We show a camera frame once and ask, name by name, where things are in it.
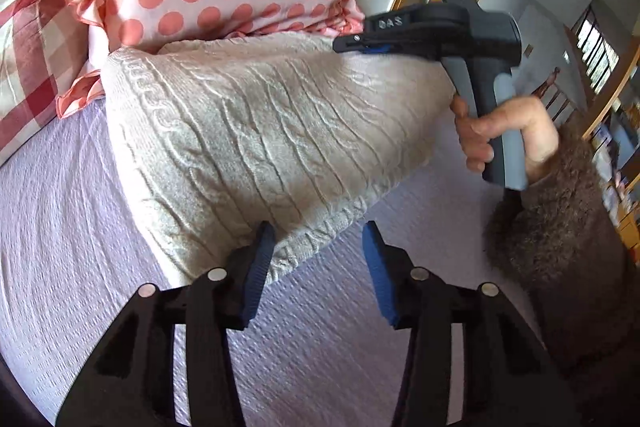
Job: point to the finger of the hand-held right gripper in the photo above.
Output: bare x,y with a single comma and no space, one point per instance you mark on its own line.
357,43

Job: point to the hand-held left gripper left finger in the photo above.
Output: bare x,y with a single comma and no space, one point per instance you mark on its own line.
256,277

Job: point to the person's right hand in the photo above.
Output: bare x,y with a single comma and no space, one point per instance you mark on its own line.
535,132

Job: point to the wooden bookshelf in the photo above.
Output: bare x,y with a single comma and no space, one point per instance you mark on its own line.
612,107

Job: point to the lilac textured bed sheet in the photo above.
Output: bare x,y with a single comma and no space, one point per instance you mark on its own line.
75,232

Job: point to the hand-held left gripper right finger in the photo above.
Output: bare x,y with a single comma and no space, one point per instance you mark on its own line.
380,277

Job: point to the person's right forearm brown sleeve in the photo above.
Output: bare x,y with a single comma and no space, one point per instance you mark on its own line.
575,257

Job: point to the red checked pillow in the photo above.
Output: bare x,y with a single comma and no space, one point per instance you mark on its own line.
35,72

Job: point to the wooden chair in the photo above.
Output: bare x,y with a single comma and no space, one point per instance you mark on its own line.
557,99

